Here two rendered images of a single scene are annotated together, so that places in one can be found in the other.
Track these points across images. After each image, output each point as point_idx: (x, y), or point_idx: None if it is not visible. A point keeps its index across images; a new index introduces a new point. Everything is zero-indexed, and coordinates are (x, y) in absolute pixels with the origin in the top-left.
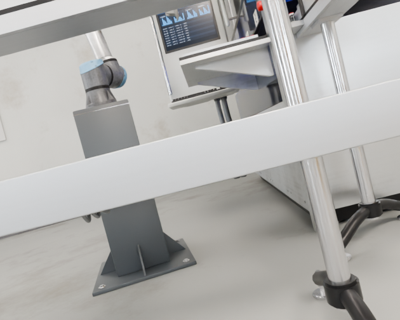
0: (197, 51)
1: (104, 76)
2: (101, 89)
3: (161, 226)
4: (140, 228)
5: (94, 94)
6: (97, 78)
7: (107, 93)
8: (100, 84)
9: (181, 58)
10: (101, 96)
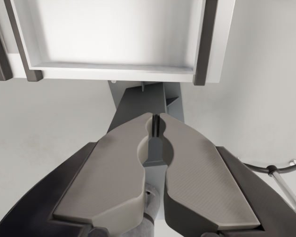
0: (201, 26)
1: (140, 231)
2: (151, 215)
3: (162, 90)
4: (166, 107)
5: (156, 216)
6: (151, 235)
7: (145, 203)
8: (151, 224)
9: (206, 79)
10: (156, 206)
